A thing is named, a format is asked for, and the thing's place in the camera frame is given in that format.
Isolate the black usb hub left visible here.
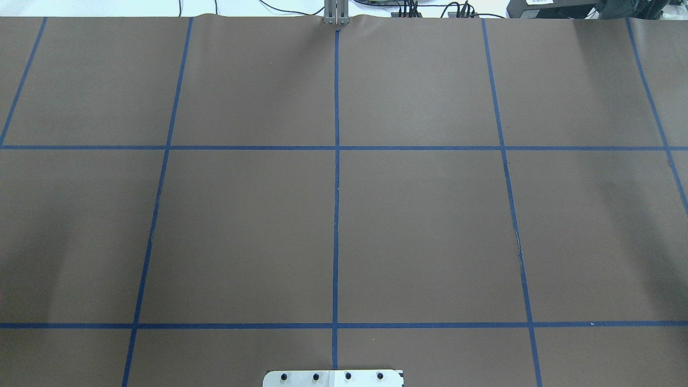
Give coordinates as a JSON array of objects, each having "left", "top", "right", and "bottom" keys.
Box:
[{"left": 390, "top": 7, "right": 422, "bottom": 19}]

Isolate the black usb hub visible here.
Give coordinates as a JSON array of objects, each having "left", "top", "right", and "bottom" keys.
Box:
[
  {"left": 390, "top": 7, "right": 422, "bottom": 19},
  {"left": 446, "top": 4, "right": 478, "bottom": 19}
]

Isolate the black usb hub right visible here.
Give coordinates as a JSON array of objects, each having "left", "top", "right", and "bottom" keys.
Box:
[{"left": 446, "top": 4, "right": 478, "bottom": 19}]

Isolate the black device top right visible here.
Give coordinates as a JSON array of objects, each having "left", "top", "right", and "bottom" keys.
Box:
[{"left": 506, "top": 1, "right": 671, "bottom": 20}]

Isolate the aluminium frame post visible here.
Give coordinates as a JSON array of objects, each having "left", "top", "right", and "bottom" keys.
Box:
[{"left": 324, "top": 0, "right": 350, "bottom": 25}]

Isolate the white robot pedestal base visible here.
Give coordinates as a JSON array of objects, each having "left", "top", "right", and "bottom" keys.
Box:
[{"left": 262, "top": 369, "right": 405, "bottom": 386}]

